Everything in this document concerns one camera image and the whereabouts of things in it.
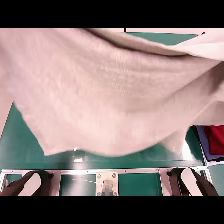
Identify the white garment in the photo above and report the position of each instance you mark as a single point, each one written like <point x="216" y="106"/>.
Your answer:
<point x="100" y="93"/>

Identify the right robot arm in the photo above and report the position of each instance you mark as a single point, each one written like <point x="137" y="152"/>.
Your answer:
<point x="200" y="183"/>

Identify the red garment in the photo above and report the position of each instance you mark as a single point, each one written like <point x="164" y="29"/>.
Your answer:
<point x="216" y="138"/>

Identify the silver frame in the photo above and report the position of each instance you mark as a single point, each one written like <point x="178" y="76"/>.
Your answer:
<point x="106" y="181"/>

